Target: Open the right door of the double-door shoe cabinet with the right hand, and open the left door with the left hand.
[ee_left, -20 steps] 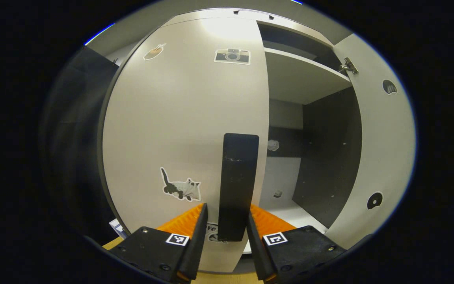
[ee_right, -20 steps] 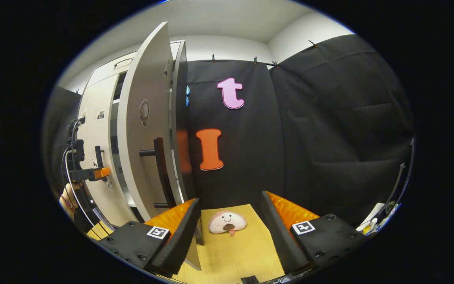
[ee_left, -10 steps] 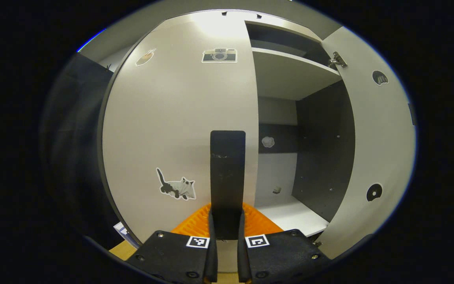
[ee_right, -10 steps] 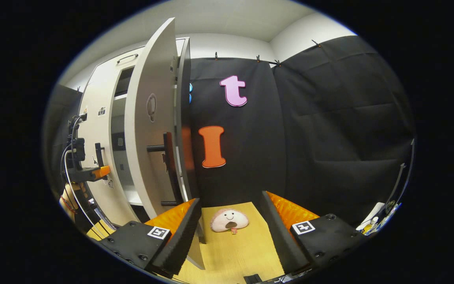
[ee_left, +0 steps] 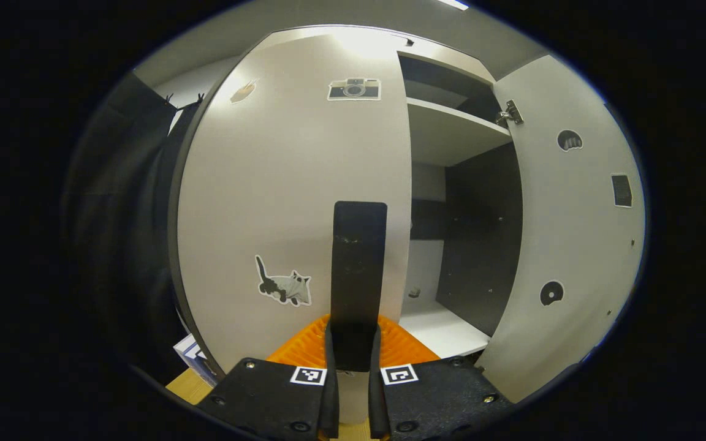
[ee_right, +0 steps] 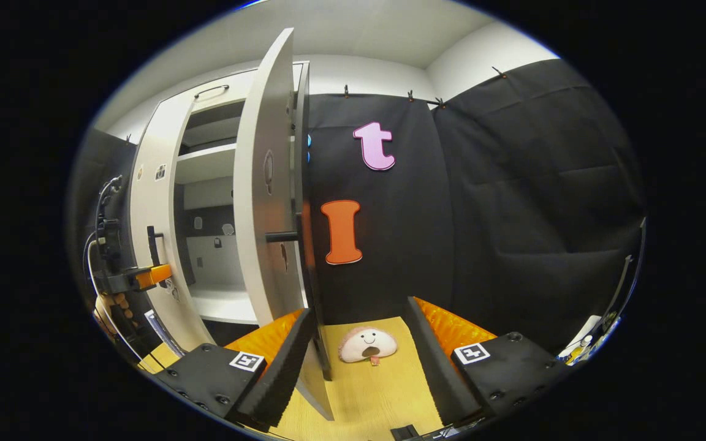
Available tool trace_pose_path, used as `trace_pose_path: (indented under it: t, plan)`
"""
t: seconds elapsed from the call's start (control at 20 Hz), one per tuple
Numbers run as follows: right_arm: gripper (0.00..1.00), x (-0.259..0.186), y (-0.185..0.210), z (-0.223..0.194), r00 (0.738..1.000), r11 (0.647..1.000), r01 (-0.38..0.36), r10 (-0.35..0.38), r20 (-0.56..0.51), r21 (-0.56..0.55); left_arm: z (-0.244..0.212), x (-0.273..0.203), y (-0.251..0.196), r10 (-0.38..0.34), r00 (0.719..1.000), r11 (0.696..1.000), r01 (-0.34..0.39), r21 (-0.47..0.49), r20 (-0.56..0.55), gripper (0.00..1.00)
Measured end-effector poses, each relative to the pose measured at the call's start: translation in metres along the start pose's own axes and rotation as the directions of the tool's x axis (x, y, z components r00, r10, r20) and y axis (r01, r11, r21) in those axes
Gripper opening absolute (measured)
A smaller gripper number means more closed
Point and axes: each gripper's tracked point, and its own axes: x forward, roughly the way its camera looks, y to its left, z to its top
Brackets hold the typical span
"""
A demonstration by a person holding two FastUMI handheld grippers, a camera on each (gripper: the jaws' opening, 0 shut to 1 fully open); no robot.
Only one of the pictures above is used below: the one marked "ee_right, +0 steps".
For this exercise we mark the pink round plush toy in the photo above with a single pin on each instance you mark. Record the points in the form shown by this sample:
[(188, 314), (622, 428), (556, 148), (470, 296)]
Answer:
[(365, 343)]

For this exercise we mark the beige double-door shoe cabinet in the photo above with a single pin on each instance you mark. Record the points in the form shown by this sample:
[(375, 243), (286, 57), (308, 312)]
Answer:
[(212, 162)]

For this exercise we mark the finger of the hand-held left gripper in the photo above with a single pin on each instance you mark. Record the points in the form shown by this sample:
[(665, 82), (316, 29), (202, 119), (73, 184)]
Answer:
[(154, 275)]

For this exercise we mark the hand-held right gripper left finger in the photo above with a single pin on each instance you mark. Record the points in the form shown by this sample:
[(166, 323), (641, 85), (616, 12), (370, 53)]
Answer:
[(285, 367)]

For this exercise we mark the black backdrop cloth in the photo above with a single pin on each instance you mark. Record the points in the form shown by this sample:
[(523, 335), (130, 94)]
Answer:
[(512, 184)]

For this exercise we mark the beige cabinet door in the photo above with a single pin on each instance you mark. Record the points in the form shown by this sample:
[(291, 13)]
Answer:
[(255, 202), (148, 184)]

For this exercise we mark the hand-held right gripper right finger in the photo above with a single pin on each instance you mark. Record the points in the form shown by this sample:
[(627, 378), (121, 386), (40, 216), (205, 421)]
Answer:
[(439, 367)]

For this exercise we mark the white object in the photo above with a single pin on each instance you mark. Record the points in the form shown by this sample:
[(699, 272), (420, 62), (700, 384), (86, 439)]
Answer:
[(583, 340)]

